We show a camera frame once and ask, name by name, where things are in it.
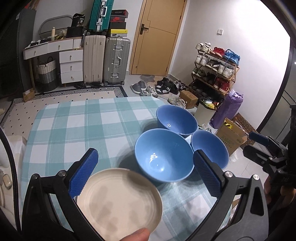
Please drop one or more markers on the person's left hand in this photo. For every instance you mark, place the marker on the person's left hand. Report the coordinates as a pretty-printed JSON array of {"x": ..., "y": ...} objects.
[{"x": 136, "y": 235}]

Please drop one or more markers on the white trash bin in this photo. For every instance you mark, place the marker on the white trash bin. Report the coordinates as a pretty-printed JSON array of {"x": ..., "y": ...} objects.
[{"x": 203, "y": 113}]

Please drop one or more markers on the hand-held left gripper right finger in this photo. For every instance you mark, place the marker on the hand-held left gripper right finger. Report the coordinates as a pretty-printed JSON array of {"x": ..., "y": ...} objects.
[{"x": 207, "y": 173}]

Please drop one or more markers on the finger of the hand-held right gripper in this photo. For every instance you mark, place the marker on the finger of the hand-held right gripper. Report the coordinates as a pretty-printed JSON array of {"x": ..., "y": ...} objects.
[
  {"x": 254, "y": 154},
  {"x": 256, "y": 136}
]

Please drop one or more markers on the white bottle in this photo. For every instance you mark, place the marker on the white bottle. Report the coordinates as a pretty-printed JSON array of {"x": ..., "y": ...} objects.
[{"x": 53, "y": 34}]

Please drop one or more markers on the wooden door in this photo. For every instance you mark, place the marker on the wooden door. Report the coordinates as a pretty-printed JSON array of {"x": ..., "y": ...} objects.
[{"x": 159, "y": 41}]

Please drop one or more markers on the small beige case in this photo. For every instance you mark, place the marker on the small beige case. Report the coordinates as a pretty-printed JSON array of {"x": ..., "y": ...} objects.
[{"x": 7, "y": 182}]

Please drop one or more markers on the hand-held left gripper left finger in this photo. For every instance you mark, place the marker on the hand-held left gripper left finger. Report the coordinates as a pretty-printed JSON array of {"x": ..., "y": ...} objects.
[{"x": 83, "y": 171}]

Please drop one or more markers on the white drawer unit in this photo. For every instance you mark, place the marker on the white drawer unit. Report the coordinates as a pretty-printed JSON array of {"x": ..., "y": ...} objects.
[{"x": 71, "y": 67}]

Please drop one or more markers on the green print cardboard box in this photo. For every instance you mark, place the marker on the green print cardboard box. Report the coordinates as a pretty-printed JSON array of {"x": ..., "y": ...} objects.
[{"x": 229, "y": 139}]

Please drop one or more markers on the white dressing desk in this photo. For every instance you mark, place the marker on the white dressing desk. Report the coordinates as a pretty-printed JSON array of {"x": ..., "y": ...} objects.
[{"x": 57, "y": 46}]

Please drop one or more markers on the black refrigerator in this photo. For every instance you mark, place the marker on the black refrigerator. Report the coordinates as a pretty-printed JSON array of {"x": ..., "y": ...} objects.
[{"x": 13, "y": 58}]

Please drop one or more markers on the brown patterned carton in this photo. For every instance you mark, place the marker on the brown patterned carton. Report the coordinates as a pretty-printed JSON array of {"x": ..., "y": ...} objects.
[{"x": 246, "y": 126}]

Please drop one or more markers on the woven laundry basket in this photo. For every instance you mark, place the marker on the woven laundry basket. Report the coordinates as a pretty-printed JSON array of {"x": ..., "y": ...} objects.
[{"x": 47, "y": 76}]

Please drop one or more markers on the person's right hand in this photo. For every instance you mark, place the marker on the person's right hand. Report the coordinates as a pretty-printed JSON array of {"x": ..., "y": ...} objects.
[{"x": 267, "y": 186}]

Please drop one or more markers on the purple bag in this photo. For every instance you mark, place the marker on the purple bag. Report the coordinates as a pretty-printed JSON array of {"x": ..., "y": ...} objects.
[{"x": 227, "y": 109}]

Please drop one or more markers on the black printed bag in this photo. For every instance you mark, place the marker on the black printed bag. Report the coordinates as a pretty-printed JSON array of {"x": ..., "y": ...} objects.
[{"x": 78, "y": 20}]

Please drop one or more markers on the black storage box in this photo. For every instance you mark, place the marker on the black storage box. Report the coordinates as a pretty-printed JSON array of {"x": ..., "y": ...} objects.
[{"x": 75, "y": 32}]

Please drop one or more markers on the small cardboard box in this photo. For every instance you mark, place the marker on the small cardboard box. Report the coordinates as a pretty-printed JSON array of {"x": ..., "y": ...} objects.
[{"x": 28, "y": 95}]

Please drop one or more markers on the cream dotted floor rug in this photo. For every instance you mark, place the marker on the cream dotted floor rug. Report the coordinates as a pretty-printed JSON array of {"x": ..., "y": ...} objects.
[{"x": 23, "y": 109}]

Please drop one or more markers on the teal suitcase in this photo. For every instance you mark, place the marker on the teal suitcase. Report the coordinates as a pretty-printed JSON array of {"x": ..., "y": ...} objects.
[{"x": 101, "y": 14}]

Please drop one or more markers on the silver suitcase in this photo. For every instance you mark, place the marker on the silver suitcase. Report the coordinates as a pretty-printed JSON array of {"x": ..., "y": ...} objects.
[{"x": 116, "y": 60}]

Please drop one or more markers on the scattered pile of shoes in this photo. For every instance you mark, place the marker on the scattered pile of shoes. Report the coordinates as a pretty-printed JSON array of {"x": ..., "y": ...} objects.
[{"x": 161, "y": 89}]

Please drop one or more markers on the teal checked tablecloth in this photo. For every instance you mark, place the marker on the teal checked tablecloth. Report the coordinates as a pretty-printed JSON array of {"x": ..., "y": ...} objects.
[{"x": 69, "y": 129}]

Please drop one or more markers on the wooden shoe rack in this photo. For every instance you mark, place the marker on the wooden shoe rack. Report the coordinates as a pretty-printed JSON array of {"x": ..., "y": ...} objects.
[{"x": 235, "y": 69}]

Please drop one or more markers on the white light switch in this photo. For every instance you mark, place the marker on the white light switch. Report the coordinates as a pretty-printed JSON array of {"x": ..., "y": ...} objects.
[{"x": 220, "y": 31}]

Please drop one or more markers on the blue bowl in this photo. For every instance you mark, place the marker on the blue bowl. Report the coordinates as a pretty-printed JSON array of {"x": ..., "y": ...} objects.
[
  {"x": 175, "y": 118},
  {"x": 161, "y": 150},
  {"x": 212, "y": 146}
]

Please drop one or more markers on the oval grey frame mirror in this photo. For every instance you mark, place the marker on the oval grey frame mirror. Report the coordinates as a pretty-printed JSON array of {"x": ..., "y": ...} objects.
[{"x": 55, "y": 24}]

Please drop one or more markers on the red and black shoe box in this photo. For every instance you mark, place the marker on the red and black shoe box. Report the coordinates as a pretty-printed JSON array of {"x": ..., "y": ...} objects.
[{"x": 118, "y": 19}]

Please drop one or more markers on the beige suitcase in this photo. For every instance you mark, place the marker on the beige suitcase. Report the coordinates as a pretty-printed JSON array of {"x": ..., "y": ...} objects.
[{"x": 93, "y": 60}]

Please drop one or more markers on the cream plate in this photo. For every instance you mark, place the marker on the cream plate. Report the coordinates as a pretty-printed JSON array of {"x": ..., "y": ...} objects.
[{"x": 120, "y": 201}]

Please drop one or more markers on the brown cardboard box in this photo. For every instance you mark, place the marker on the brown cardboard box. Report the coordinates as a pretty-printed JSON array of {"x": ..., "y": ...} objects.
[{"x": 188, "y": 99}]

